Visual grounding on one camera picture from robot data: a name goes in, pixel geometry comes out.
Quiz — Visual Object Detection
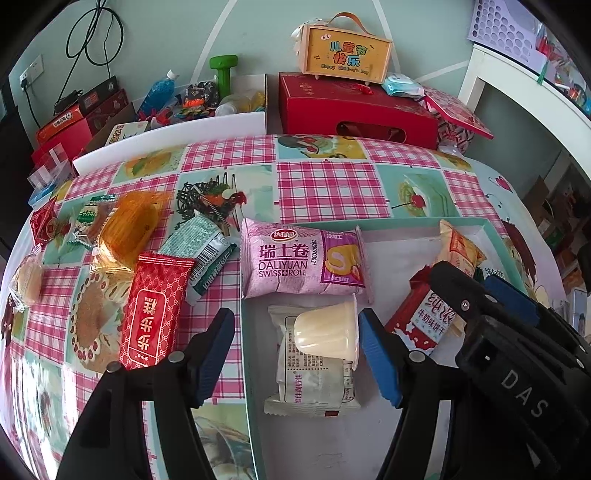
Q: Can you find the white shelf frame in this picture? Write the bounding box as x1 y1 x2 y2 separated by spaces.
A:
457 44 591 185

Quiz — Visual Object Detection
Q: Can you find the red flower snack packet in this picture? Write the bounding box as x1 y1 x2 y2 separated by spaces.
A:
30 196 61 245

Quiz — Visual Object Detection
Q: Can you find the light blue plastic lid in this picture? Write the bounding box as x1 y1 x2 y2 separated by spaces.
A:
28 182 58 206

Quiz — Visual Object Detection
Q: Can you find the orange jelly bag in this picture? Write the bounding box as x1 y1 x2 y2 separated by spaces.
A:
90 191 171 271

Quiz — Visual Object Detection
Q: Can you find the purple perforated basket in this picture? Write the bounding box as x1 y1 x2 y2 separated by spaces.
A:
467 0 550 58

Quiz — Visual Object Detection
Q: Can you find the blue liquid bottle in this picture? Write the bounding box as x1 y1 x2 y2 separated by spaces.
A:
137 69 180 116

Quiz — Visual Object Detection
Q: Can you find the black flat box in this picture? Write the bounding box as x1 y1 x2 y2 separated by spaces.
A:
78 76 118 109

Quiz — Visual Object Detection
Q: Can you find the white wall outlet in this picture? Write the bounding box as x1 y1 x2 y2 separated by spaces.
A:
19 54 45 88

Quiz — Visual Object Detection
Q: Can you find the teal cardboard tray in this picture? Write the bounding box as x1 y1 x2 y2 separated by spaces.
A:
240 217 573 480

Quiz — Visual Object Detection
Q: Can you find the red patterned snack packet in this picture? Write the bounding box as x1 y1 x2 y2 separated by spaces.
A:
119 253 195 371

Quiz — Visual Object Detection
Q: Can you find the pale pudding cup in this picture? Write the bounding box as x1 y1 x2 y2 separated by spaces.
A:
293 293 361 370

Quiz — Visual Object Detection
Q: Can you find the white foam board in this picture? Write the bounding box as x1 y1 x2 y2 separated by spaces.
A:
71 113 269 175

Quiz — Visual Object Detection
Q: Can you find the clear plastic bottle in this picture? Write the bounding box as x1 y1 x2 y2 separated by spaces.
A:
215 95 266 116

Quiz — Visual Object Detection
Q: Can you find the cream orange snack packet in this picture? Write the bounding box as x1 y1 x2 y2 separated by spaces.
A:
436 219 488 280

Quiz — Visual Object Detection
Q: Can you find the clear acrylic box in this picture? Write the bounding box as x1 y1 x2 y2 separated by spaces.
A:
28 143 77 190

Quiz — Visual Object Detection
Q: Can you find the large red box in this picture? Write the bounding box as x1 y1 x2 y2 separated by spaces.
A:
30 117 100 162

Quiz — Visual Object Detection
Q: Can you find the brown cardboard box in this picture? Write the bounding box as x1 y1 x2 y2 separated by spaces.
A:
522 175 591 296

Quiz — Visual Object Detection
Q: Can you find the clear round bread packet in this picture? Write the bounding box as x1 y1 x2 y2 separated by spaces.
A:
7 251 47 315

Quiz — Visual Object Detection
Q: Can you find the green dumbbell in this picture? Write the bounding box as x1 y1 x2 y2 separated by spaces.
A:
209 54 239 95

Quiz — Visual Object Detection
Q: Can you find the colourful toy heap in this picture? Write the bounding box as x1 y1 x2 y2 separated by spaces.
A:
178 80 221 118

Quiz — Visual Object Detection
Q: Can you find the orange flat box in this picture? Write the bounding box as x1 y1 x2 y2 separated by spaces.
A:
36 104 84 141

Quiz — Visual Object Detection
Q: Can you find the green foil biscuit packet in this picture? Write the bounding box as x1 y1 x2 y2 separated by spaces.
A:
159 210 238 305

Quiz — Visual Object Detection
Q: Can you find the red white biscuit packet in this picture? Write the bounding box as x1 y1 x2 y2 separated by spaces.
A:
385 270 467 356

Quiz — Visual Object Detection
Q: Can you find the white pastry packet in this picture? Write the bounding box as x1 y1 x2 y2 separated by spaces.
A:
263 305 362 418

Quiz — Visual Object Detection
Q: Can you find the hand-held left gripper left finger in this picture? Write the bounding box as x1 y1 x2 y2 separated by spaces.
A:
58 307 236 480

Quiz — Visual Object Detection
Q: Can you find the black power adapter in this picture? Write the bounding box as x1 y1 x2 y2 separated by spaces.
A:
53 91 84 114

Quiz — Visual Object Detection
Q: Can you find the dark red flat box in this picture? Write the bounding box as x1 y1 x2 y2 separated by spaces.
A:
83 88 132 134

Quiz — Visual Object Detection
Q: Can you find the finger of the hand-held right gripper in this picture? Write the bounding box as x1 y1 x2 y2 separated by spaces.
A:
429 261 499 356
484 275 542 326

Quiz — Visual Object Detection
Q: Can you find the pink swiss roll packet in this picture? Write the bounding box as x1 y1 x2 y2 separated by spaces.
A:
240 218 370 303

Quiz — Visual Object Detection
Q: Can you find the black cable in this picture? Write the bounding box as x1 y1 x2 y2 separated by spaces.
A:
65 0 125 100

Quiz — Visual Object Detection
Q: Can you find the yellow printed card box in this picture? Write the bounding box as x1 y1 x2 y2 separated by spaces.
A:
104 121 151 146

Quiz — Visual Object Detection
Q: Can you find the red patterned gift box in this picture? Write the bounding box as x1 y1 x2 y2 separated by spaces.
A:
422 87 495 155

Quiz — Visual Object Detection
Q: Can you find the blue face mask pack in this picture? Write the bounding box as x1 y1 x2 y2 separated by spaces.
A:
381 73 426 97

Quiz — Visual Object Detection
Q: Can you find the clear green-print pastry packet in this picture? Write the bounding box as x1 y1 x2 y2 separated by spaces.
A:
65 194 117 252

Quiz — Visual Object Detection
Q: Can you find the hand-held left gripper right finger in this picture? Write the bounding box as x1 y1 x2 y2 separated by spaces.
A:
358 308 462 480

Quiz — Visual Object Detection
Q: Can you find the yellow box with handle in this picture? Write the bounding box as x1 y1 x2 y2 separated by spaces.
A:
292 11 394 86

